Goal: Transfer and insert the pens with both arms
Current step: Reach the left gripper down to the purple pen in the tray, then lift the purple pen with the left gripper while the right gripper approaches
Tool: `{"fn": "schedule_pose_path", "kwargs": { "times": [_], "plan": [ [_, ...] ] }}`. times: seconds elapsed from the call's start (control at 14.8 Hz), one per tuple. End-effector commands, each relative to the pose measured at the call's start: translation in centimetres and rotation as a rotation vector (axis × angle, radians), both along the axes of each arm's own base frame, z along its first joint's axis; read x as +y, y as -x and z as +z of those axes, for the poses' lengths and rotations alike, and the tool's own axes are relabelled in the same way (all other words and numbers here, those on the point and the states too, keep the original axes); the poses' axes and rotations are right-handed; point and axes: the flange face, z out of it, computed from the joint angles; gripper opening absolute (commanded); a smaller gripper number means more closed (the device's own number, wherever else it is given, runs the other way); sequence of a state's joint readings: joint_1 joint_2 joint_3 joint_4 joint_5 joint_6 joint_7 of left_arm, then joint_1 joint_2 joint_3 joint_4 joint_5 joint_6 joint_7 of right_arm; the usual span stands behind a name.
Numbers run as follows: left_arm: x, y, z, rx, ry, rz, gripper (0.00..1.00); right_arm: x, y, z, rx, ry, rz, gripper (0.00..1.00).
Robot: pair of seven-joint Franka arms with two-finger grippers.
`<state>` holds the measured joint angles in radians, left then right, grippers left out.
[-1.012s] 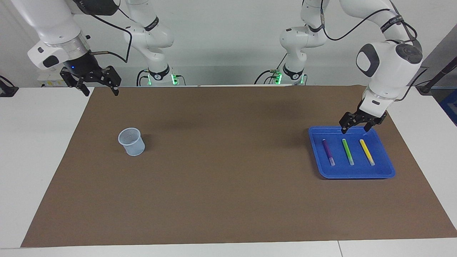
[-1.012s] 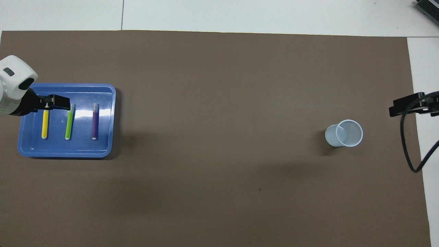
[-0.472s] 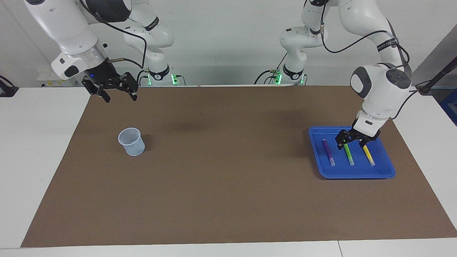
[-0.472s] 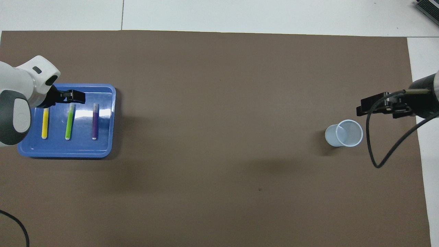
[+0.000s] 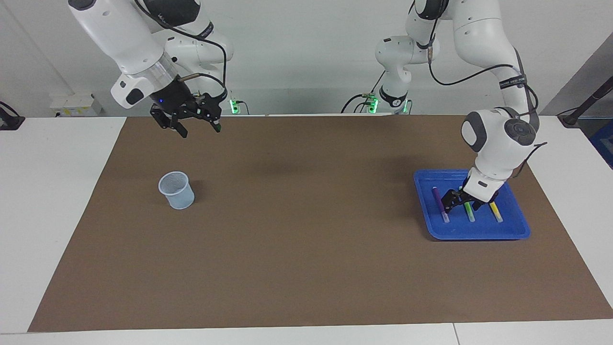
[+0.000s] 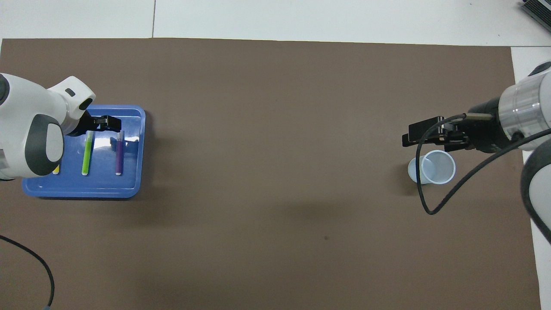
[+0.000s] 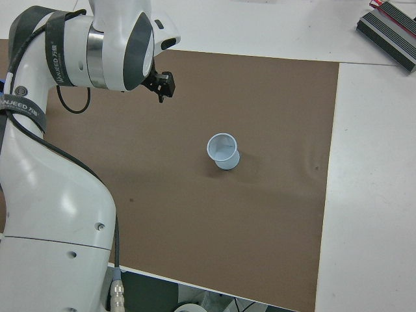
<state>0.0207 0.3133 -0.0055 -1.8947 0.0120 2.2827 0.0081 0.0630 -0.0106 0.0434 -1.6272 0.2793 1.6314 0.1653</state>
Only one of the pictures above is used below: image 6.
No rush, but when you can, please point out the green marker pen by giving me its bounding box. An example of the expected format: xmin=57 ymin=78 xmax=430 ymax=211
xmin=81 ymin=130 xmax=94 ymax=176

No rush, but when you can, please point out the clear plastic cup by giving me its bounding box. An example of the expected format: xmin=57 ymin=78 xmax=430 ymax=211
xmin=408 ymin=149 xmax=456 ymax=186

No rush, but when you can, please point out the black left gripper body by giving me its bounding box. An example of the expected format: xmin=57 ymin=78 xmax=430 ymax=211
xmin=67 ymin=110 xmax=106 ymax=137

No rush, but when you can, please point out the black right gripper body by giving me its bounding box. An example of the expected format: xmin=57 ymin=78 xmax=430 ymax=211
xmin=443 ymin=98 xmax=514 ymax=154

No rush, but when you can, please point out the purple marker pen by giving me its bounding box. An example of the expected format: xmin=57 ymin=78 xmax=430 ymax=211
xmin=115 ymin=131 xmax=125 ymax=176

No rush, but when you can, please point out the grey ribbed device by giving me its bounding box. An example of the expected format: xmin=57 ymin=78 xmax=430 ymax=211
xmin=520 ymin=0 xmax=551 ymax=27

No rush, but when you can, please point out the blue plastic tray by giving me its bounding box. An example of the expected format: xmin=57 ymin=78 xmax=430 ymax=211
xmin=22 ymin=104 xmax=146 ymax=198

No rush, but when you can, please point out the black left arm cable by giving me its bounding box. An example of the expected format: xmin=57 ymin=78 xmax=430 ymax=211
xmin=0 ymin=235 xmax=56 ymax=310

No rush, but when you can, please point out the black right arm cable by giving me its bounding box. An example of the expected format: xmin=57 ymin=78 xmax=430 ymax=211
xmin=415 ymin=112 xmax=551 ymax=215

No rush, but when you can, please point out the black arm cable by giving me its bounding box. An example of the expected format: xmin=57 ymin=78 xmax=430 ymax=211
xmin=0 ymin=235 xmax=56 ymax=310
xmin=415 ymin=112 xmax=551 ymax=215

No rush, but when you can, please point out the brown table mat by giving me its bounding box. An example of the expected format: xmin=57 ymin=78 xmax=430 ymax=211
xmin=0 ymin=38 xmax=542 ymax=310

